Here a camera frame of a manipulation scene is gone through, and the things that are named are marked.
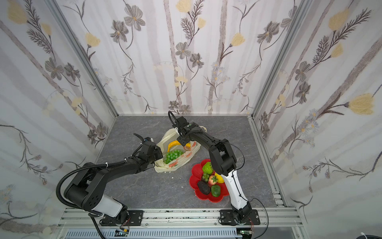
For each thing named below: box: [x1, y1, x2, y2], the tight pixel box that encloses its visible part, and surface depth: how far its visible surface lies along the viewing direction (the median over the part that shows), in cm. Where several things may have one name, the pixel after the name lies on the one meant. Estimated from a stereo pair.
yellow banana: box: [167, 140, 182, 153], surface depth 103 cm
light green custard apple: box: [202, 161, 213, 175], surface depth 86 cm
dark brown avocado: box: [197, 180, 211, 195], surface depth 82 cm
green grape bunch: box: [163, 149, 184, 165], surface depth 95 cm
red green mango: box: [207, 175, 218, 188], surface depth 82 cm
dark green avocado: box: [210, 184, 221, 198], surface depth 80 cm
